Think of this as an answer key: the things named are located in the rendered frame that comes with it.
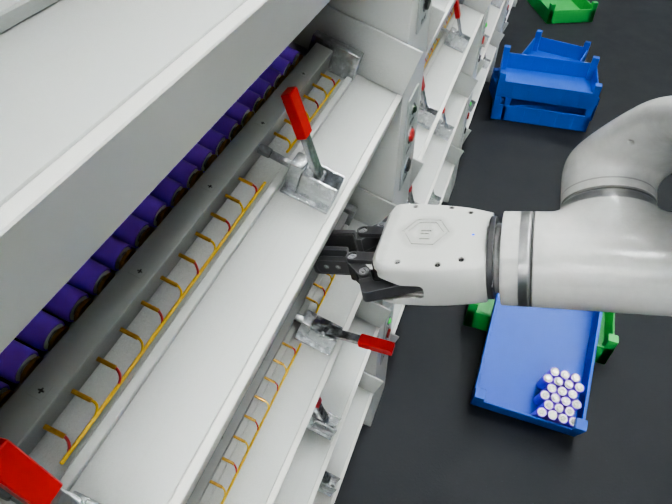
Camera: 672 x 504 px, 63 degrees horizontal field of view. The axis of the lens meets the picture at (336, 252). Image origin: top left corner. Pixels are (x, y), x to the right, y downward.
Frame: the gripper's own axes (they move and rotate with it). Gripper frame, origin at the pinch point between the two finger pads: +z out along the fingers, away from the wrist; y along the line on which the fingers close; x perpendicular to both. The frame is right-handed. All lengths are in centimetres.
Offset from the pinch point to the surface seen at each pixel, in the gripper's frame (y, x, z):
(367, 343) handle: 5.7, 6.7, -3.6
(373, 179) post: -12.6, -0.4, -0.7
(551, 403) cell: -27, 58, -21
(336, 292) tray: -1.4, 7.1, 2.0
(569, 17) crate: -215, 51, -25
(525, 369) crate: -35, 60, -16
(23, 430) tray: 30.5, -14.7, 2.4
